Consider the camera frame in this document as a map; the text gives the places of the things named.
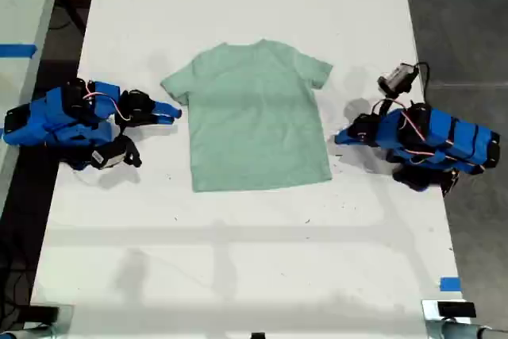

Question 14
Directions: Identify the small black box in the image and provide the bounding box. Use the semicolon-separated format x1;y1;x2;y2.
28;305;60;322
437;302;477;318

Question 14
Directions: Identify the black camera box white label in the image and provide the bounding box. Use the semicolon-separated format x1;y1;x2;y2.
90;144;128;170

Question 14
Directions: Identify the red white servo wire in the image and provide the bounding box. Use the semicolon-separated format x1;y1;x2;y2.
82;92;133;122
371;97;456;165

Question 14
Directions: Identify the silver metal clamp bracket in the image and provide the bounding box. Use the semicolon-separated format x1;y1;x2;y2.
0;303;76;339
421;299;508;339

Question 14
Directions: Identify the pale green T-shirt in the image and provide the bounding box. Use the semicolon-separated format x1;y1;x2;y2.
160;39;334;193

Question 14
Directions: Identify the white side table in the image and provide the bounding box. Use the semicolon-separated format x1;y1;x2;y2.
0;0;67;217

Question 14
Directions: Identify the short blue tape piece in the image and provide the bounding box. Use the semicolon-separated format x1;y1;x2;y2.
439;276;462;293

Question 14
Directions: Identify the black grey camera box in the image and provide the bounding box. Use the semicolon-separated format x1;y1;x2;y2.
376;62;420;94

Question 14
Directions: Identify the black camera cable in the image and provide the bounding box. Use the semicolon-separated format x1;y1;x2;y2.
411;61;433;106

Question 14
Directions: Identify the black camera mount stalk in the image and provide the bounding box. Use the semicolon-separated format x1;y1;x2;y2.
379;91;400;114
114;134;143;169

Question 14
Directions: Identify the long blue tape strip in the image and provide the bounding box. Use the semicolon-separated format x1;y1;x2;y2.
0;43;39;59

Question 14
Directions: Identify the black floor cable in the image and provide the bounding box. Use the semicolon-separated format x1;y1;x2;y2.
0;231;36;318

